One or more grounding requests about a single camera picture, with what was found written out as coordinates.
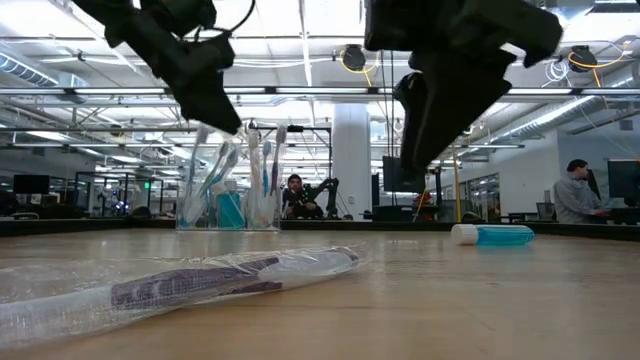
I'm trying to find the black aluminium table frame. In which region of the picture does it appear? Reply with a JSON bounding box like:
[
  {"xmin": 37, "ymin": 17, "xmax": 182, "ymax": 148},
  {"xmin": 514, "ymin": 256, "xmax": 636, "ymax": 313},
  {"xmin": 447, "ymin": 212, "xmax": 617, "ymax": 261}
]
[{"xmin": 0, "ymin": 215, "xmax": 640, "ymax": 234}]

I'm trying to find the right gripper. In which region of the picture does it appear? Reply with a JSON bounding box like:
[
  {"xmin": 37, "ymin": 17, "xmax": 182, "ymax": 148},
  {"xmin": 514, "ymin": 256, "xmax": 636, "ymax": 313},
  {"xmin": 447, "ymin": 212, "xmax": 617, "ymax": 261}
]
[{"xmin": 394, "ymin": 49, "xmax": 519, "ymax": 180}]

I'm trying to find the black monitor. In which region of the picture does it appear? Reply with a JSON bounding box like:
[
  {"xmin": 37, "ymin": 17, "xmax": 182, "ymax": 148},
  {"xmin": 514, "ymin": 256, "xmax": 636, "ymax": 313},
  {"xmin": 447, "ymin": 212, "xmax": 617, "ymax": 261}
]
[
  {"xmin": 382, "ymin": 155, "xmax": 429, "ymax": 195},
  {"xmin": 607, "ymin": 159, "xmax": 640, "ymax": 207},
  {"xmin": 12, "ymin": 174, "xmax": 51, "ymax": 196}
]

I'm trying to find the clear acrylic organizer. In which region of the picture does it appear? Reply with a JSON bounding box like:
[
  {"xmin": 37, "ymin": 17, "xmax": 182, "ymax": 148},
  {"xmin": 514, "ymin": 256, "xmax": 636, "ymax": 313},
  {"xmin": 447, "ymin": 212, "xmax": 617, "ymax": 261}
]
[{"xmin": 175, "ymin": 187, "xmax": 282, "ymax": 232}]

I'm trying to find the yellow hanging cable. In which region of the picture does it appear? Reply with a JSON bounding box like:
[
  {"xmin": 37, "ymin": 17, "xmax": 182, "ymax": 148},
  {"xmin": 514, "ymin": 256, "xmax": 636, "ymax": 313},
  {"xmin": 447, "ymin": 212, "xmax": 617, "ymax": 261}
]
[{"xmin": 452, "ymin": 159, "xmax": 462, "ymax": 222}]

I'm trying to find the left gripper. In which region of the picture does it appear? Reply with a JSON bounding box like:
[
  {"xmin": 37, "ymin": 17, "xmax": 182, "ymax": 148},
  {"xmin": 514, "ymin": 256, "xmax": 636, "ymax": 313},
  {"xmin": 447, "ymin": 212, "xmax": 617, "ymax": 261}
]
[{"xmin": 164, "ymin": 32, "xmax": 244, "ymax": 135}]

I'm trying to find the white column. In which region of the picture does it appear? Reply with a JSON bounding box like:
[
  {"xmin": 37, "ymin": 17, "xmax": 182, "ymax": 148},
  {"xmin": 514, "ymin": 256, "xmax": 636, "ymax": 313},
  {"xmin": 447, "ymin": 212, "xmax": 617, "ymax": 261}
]
[{"xmin": 332, "ymin": 102, "xmax": 374, "ymax": 221}]

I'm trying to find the black gantry frame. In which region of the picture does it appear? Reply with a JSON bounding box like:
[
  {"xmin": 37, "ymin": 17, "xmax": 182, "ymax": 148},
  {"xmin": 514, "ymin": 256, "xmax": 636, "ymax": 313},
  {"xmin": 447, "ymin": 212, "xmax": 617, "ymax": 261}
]
[{"xmin": 249, "ymin": 124, "xmax": 334, "ymax": 221}]

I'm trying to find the green toothbrush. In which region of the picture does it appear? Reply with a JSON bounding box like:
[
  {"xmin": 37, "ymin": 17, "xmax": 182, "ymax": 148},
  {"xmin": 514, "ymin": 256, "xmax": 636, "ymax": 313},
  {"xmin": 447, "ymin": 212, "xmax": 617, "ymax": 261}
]
[{"xmin": 189, "ymin": 149, "xmax": 240, "ymax": 229}]

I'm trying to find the black cable reel yellow cord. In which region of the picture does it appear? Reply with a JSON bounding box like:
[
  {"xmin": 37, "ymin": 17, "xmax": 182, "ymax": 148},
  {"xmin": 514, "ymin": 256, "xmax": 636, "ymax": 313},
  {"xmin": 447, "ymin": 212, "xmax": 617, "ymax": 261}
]
[
  {"xmin": 544, "ymin": 44, "xmax": 616, "ymax": 89},
  {"xmin": 339, "ymin": 43, "xmax": 379, "ymax": 87}
]

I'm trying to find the person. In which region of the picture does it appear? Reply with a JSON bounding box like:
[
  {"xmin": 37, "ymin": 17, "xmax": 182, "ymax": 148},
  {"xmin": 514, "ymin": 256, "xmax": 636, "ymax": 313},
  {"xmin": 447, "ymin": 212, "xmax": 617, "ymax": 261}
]
[
  {"xmin": 552, "ymin": 158, "xmax": 609, "ymax": 225},
  {"xmin": 282, "ymin": 173, "xmax": 326, "ymax": 220}
]

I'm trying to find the black hanging cable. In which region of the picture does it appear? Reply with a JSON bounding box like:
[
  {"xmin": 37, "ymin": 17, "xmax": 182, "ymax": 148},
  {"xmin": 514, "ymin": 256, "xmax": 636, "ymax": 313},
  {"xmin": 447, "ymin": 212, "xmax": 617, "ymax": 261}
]
[
  {"xmin": 377, "ymin": 49, "xmax": 390, "ymax": 156},
  {"xmin": 387, "ymin": 49, "xmax": 396, "ymax": 157}
]

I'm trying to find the long light bar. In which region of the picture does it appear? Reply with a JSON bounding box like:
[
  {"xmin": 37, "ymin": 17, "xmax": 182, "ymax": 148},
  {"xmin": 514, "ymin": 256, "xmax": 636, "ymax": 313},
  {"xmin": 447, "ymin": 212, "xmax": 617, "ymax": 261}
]
[{"xmin": 0, "ymin": 85, "xmax": 640, "ymax": 99}]

